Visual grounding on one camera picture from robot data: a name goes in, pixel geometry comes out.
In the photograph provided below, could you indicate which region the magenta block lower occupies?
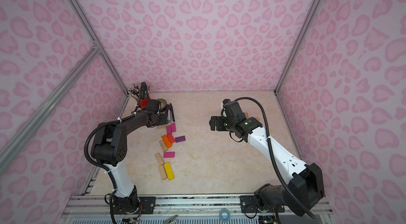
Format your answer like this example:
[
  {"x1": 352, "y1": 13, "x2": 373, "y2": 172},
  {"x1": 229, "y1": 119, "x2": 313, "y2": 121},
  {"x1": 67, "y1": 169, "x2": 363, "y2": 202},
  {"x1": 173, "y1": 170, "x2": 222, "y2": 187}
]
[{"x1": 163, "y1": 152, "x2": 176, "y2": 158}]

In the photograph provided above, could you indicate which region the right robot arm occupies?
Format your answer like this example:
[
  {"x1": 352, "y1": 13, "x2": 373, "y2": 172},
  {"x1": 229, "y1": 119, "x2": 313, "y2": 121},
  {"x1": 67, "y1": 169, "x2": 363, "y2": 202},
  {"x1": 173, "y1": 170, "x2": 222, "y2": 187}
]
[{"x1": 209, "y1": 97, "x2": 325, "y2": 219}]

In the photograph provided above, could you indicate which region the purple block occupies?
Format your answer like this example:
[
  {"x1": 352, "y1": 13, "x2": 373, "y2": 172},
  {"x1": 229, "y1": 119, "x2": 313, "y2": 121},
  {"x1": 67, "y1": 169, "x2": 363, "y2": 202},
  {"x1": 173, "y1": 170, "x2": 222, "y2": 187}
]
[{"x1": 175, "y1": 136, "x2": 186, "y2": 143}]

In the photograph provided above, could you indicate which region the bundle of coloured pencils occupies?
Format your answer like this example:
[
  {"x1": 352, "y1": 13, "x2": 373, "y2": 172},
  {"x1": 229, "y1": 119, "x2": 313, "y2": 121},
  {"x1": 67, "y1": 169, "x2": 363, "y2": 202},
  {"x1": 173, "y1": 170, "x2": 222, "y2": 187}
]
[{"x1": 128, "y1": 81, "x2": 149, "y2": 99}]

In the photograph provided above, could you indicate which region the magenta block upper left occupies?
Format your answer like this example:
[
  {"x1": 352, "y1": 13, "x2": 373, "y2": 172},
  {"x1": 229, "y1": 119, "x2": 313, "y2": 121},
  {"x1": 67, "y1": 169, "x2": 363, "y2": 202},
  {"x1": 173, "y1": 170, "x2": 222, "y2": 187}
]
[{"x1": 166, "y1": 125, "x2": 172, "y2": 135}]

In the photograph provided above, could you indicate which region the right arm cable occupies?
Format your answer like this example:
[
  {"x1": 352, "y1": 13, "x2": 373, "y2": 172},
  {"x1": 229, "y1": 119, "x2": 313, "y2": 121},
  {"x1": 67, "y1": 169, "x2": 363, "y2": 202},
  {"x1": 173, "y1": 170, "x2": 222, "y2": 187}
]
[{"x1": 234, "y1": 97, "x2": 316, "y2": 220}]

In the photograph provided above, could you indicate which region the magenta block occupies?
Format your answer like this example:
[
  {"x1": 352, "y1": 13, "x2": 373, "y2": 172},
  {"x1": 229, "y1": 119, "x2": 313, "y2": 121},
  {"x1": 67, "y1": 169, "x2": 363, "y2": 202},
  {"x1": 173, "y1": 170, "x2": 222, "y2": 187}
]
[
  {"x1": 170, "y1": 123, "x2": 177, "y2": 133},
  {"x1": 163, "y1": 152, "x2": 176, "y2": 158},
  {"x1": 166, "y1": 125, "x2": 172, "y2": 135}
]

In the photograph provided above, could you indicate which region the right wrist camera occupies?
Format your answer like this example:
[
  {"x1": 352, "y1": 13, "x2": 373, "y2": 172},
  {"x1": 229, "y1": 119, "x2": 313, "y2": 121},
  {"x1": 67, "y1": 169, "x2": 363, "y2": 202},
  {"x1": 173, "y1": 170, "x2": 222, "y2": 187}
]
[{"x1": 222, "y1": 99, "x2": 230, "y2": 105}]

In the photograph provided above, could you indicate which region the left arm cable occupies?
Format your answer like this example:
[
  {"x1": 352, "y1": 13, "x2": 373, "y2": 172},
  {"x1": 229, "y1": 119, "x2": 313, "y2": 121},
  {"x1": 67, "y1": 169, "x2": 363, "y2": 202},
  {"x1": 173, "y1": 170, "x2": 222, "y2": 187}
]
[{"x1": 133, "y1": 82, "x2": 150, "y2": 114}]

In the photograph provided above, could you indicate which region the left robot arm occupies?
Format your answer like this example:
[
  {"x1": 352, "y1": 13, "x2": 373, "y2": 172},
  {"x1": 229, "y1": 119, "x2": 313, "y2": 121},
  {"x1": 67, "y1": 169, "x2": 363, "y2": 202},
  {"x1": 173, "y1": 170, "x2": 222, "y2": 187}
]
[{"x1": 84, "y1": 99, "x2": 174, "y2": 217}]

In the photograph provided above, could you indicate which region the black tape roll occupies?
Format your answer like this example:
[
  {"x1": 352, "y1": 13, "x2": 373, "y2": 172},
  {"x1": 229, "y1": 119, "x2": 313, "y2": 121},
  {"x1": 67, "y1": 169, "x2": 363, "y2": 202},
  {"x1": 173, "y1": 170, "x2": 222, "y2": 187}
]
[{"x1": 158, "y1": 98, "x2": 167, "y2": 112}]

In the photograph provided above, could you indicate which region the red block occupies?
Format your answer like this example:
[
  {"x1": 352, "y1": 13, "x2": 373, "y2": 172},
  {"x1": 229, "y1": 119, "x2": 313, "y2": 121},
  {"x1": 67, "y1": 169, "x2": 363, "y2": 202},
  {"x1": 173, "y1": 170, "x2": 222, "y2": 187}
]
[{"x1": 167, "y1": 134, "x2": 176, "y2": 144}]

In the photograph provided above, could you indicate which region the red pencil cup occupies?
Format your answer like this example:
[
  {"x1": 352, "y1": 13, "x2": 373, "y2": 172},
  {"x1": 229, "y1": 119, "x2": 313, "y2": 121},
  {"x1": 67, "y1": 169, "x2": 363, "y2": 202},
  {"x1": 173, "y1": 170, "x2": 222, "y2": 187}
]
[{"x1": 136, "y1": 95, "x2": 150, "y2": 110}]

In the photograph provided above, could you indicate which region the black stapler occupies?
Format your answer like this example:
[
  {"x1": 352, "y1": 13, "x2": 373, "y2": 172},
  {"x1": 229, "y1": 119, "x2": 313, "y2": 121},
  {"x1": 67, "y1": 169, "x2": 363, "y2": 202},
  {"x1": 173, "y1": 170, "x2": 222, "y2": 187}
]
[{"x1": 166, "y1": 103, "x2": 175, "y2": 123}]

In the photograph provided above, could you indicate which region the wooden block beside orange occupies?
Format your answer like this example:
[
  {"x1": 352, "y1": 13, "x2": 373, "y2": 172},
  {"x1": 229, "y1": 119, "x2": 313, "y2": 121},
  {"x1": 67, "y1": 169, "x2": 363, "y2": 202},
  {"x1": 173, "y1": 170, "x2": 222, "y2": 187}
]
[{"x1": 159, "y1": 140, "x2": 168, "y2": 153}]

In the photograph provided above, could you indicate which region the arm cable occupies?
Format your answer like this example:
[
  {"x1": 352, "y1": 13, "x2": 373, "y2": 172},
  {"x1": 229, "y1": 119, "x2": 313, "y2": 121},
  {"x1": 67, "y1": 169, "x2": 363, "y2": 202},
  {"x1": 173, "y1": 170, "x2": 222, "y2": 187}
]
[
  {"x1": 133, "y1": 82, "x2": 150, "y2": 114},
  {"x1": 234, "y1": 97, "x2": 316, "y2": 220}
]

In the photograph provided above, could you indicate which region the magenta block upper right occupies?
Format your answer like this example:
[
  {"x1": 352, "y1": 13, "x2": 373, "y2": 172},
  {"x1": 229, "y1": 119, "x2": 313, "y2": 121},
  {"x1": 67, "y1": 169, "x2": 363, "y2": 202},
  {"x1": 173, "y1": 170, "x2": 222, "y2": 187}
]
[{"x1": 170, "y1": 123, "x2": 177, "y2": 133}]

